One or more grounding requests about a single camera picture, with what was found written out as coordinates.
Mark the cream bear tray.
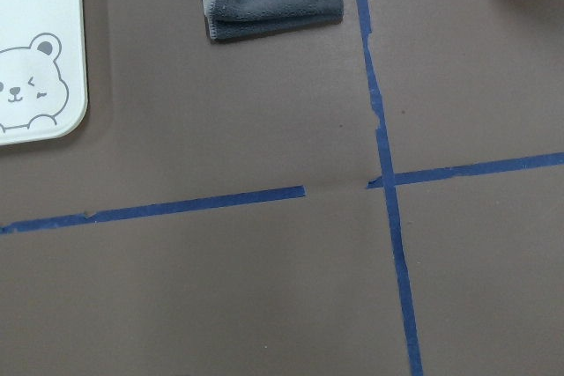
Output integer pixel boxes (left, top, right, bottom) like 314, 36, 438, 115
1, 0, 88, 145

